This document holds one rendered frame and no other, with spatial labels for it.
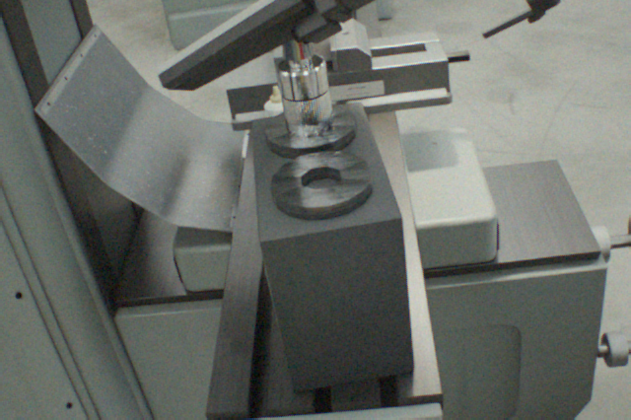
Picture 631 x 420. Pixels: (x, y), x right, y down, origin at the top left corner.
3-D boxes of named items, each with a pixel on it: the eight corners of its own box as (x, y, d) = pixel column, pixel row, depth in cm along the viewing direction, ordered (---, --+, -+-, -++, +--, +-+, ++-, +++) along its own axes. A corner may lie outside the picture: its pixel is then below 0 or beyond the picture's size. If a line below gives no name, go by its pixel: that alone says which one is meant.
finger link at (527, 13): (478, 33, 77) (531, 6, 73) (485, 29, 79) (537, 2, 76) (485, 46, 77) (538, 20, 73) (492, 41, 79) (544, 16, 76)
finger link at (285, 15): (143, 68, 25) (298, -24, 23) (190, 72, 28) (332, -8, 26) (161, 110, 25) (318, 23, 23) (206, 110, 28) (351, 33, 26)
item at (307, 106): (334, 131, 72) (327, 80, 69) (286, 138, 72) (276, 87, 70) (332, 108, 76) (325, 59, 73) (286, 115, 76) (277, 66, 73)
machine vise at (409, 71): (438, 64, 129) (434, 5, 123) (454, 104, 116) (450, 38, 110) (238, 91, 131) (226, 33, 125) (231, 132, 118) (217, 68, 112)
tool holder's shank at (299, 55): (317, 67, 69) (300, -49, 63) (283, 72, 70) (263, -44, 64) (316, 54, 72) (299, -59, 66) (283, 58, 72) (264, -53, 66)
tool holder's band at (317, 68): (327, 80, 69) (325, 70, 69) (276, 87, 70) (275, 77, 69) (325, 59, 73) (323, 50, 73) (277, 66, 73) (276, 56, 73)
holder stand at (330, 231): (379, 239, 90) (361, 89, 80) (416, 372, 72) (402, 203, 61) (279, 256, 90) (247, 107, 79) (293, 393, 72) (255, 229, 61)
